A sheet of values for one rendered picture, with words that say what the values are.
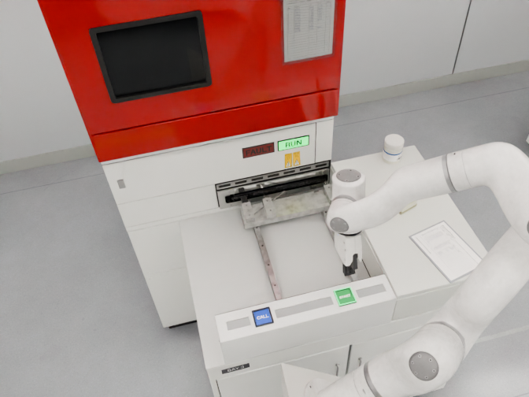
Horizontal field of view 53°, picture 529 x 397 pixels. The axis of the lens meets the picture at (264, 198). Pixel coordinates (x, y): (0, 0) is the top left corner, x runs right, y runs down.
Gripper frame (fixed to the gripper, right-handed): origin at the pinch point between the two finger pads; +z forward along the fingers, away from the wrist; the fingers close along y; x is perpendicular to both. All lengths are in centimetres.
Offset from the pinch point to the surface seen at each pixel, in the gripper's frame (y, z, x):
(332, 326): -0.3, 23.3, -5.2
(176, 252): -67, 35, -50
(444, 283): 0.6, 15.5, 30.8
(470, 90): -216, 68, 174
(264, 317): -2.8, 14.9, -25.5
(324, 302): -3.5, 15.6, -6.5
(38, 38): -206, -20, -104
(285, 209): -50, 13, -6
